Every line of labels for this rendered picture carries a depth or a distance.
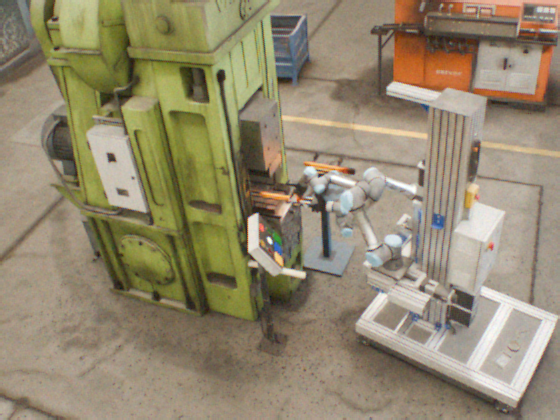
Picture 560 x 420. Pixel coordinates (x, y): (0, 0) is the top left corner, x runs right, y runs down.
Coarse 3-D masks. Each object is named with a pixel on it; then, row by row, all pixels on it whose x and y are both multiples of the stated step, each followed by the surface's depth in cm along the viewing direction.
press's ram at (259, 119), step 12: (252, 108) 403; (264, 108) 402; (276, 108) 411; (240, 120) 395; (252, 120) 391; (264, 120) 396; (276, 120) 415; (252, 132) 397; (264, 132) 399; (276, 132) 419; (252, 144) 403; (264, 144) 403; (276, 144) 423; (252, 156) 410; (264, 156) 407; (252, 168) 417; (264, 168) 413
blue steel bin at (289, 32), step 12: (276, 24) 826; (288, 24) 822; (300, 24) 783; (276, 36) 759; (288, 36) 755; (300, 36) 800; (276, 48) 771; (288, 48) 765; (300, 48) 800; (276, 60) 782; (288, 60) 777; (300, 60) 807; (276, 72) 793; (288, 72) 788
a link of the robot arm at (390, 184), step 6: (372, 168) 421; (366, 174) 419; (372, 174) 415; (378, 174) 416; (384, 174) 421; (366, 180) 418; (384, 180) 418; (390, 180) 423; (390, 186) 423; (396, 186) 424; (402, 186) 427; (408, 186) 430; (414, 186) 432; (396, 192) 430; (402, 192) 428; (408, 192) 429; (414, 192) 430; (408, 198) 435; (414, 198) 432
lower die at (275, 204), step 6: (270, 192) 456; (276, 192) 455; (282, 192) 454; (252, 198) 453; (258, 198) 452; (264, 198) 451; (270, 198) 450; (276, 198) 448; (258, 204) 448; (264, 204) 447; (270, 204) 446; (276, 204) 444; (258, 210) 449; (264, 210) 446; (270, 210) 444; (276, 210) 446
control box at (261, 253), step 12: (252, 216) 406; (252, 228) 397; (264, 228) 403; (252, 240) 388; (264, 240) 393; (252, 252) 382; (264, 252) 383; (276, 252) 400; (264, 264) 389; (276, 264) 390
